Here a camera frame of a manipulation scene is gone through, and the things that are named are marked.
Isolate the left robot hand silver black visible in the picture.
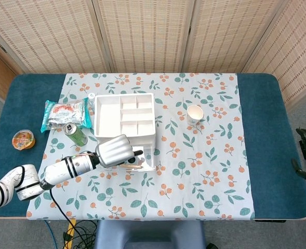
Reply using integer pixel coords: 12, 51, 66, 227
94, 134, 144, 168

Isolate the clear plastic organizer compartment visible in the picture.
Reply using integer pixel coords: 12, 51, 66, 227
100, 145, 156, 172

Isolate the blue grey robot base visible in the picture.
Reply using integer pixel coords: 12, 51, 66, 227
94, 220, 207, 249

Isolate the white compartment organizer box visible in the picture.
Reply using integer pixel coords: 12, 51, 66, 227
94, 92, 157, 172

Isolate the green drink can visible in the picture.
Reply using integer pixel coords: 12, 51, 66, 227
63, 122, 88, 147

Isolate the dark teal table cover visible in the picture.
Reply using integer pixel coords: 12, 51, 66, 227
0, 73, 306, 217

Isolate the clear plastic bottle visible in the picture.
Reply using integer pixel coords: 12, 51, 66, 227
87, 92, 97, 116

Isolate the teal snack bag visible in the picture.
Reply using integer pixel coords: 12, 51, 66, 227
40, 98, 94, 134

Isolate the fruit and leaf print tablecloth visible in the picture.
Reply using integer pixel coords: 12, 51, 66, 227
26, 73, 256, 222

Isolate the yellow floor strip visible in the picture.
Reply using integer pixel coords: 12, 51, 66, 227
63, 219, 77, 249

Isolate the white floral paper cup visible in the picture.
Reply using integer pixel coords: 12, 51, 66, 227
186, 104, 205, 126

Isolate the orange jelly cup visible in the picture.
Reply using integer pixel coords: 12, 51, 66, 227
11, 129, 36, 151

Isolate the woven bamboo folding screen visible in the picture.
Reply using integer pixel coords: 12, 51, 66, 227
0, 0, 306, 110

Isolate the wooden handled tool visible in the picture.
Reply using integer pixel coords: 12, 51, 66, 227
120, 163, 144, 170

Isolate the black cable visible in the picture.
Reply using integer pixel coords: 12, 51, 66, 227
48, 189, 99, 249

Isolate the blue cable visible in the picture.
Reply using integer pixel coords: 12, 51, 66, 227
44, 219, 59, 249

